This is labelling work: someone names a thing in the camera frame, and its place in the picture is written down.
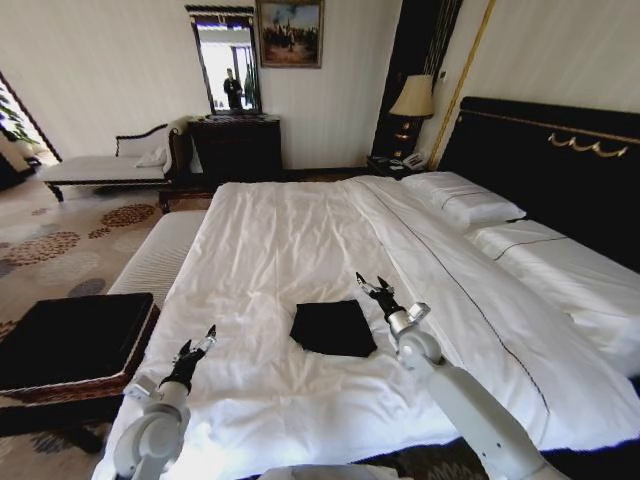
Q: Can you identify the white bed duvet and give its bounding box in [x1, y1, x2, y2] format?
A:
[91, 174, 640, 480]

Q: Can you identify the white upholstered bed bench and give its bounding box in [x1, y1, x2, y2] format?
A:
[106, 209, 209, 297]

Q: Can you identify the black folded garment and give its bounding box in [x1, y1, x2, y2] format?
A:
[289, 298, 379, 359]

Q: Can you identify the small white pillow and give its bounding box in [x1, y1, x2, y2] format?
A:
[399, 171, 528, 232]

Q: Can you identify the dark nightstand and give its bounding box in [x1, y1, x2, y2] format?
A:
[366, 152, 427, 180]

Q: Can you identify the white robot front shell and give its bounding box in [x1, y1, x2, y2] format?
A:
[259, 463, 402, 480]

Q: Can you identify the table lamp with cream shade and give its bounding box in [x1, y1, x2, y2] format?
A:
[388, 74, 436, 154]

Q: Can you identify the white chaise cushion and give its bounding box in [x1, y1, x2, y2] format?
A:
[133, 146, 169, 169]

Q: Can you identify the large white pillow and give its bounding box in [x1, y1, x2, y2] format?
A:
[464, 219, 640, 382]

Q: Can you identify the dark wooden dresser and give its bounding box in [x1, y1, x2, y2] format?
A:
[186, 113, 284, 175]

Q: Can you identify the white chaise longue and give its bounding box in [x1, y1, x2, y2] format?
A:
[39, 122, 195, 215]

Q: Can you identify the black headboard with gold trim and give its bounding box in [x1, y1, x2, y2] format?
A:
[436, 96, 640, 275]

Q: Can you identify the person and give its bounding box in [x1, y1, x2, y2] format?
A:
[222, 67, 245, 110]

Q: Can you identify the gold framed painting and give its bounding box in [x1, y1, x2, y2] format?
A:
[254, 0, 326, 70]

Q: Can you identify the green potted plant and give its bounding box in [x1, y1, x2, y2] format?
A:
[0, 74, 40, 147]

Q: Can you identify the dark framed wall mirror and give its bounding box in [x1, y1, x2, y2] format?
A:
[184, 4, 264, 117]

